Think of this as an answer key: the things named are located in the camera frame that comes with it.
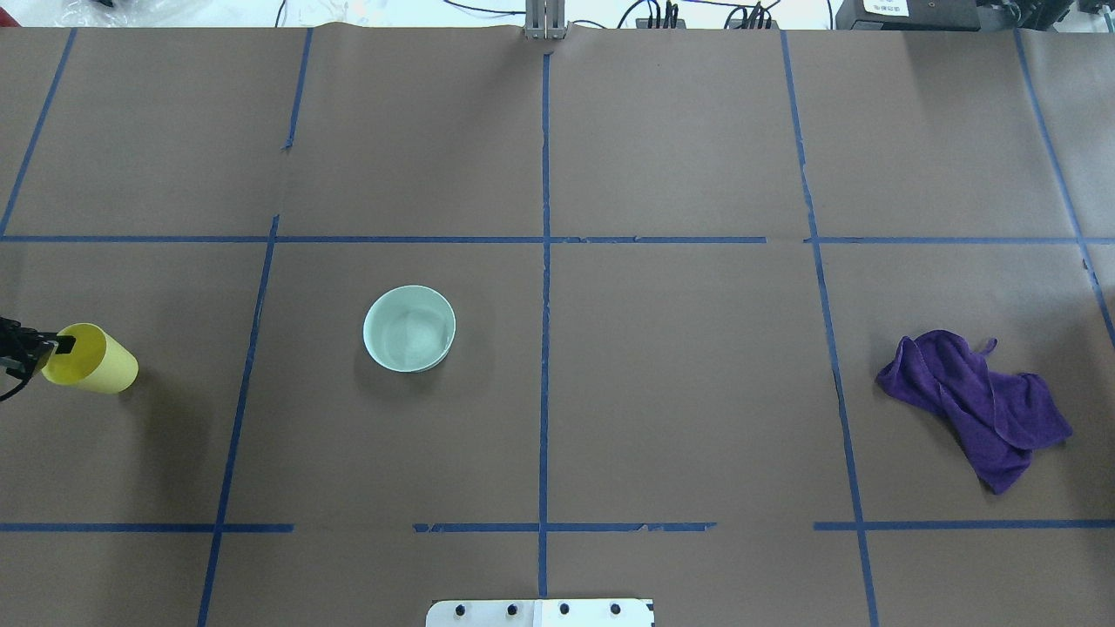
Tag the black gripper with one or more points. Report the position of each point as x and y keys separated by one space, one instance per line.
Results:
x=19 y=341

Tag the yellow plastic cup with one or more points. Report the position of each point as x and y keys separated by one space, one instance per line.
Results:
x=96 y=363

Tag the black computer box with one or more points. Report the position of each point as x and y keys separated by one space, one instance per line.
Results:
x=908 y=15

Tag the mint green bowl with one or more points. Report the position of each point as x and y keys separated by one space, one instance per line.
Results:
x=409 y=329

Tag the purple cloth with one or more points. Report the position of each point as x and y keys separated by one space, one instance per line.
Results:
x=1000 y=419

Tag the aluminium frame post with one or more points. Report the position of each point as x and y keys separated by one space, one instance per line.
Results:
x=545 y=20

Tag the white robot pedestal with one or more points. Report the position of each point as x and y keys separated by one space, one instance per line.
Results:
x=542 y=612

